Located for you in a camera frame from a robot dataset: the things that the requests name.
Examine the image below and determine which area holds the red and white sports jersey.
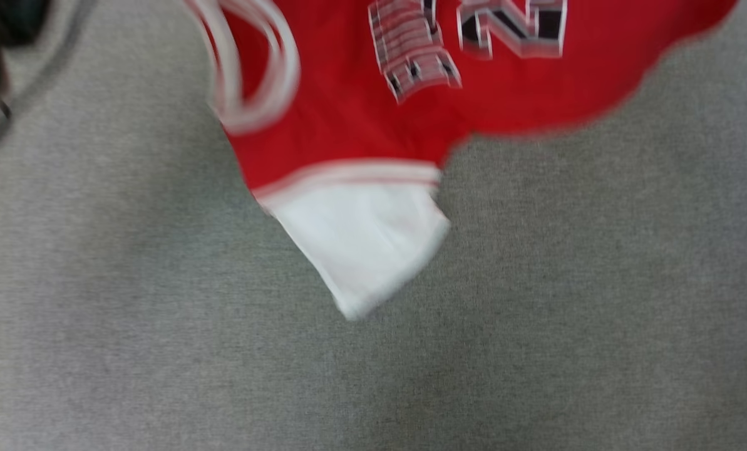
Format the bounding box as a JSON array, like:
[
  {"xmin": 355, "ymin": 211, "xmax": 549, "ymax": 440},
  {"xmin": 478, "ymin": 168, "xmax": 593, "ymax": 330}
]
[{"xmin": 182, "ymin": 0, "xmax": 740, "ymax": 321}]

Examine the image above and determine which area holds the black rounded object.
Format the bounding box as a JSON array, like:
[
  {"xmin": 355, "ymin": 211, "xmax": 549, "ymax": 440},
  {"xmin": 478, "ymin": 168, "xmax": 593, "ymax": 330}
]
[{"xmin": 0, "ymin": 0, "xmax": 54, "ymax": 91}]

